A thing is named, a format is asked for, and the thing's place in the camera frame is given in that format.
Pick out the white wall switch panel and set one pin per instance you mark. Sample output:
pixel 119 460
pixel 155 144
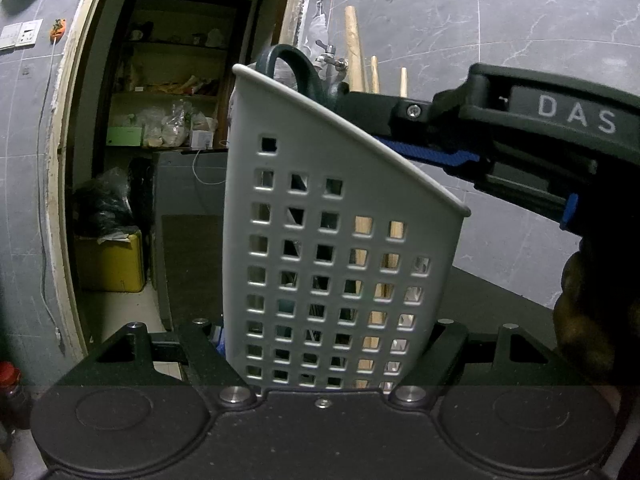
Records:
pixel 20 35

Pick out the red-capped jar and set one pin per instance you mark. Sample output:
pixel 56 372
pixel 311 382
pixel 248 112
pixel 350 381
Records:
pixel 12 395

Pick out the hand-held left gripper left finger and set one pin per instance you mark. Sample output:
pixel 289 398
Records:
pixel 200 345

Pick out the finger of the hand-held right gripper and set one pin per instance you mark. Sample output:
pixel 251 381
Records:
pixel 500 110
pixel 440 152

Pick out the green box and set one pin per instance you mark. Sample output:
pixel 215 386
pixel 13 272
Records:
pixel 125 136

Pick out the white perforated utensil basket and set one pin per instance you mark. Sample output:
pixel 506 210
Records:
pixel 300 150

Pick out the thick wooden stick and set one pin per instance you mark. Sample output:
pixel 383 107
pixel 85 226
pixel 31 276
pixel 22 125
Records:
pixel 354 50

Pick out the orange wall plug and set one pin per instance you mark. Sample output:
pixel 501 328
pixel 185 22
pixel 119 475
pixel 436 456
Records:
pixel 59 29

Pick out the black plastic bag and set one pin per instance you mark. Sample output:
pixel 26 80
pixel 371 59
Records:
pixel 105 205

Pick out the small white box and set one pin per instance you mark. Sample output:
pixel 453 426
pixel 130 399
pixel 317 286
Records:
pixel 202 140

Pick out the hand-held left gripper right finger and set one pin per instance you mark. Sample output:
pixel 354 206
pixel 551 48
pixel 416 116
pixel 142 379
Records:
pixel 445 345

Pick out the clear hanging plastic bag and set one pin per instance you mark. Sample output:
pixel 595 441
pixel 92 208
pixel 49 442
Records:
pixel 319 25

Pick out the yellow box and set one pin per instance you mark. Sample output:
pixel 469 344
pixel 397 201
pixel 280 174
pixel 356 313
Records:
pixel 110 265

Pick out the door frame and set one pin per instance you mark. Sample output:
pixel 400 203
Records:
pixel 55 160

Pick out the metal wall faucet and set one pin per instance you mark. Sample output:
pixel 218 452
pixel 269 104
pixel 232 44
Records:
pixel 331 57

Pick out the person's right hand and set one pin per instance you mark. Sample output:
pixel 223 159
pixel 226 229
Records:
pixel 600 320

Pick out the wooden storage shelf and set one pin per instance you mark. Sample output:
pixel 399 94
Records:
pixel 170 75

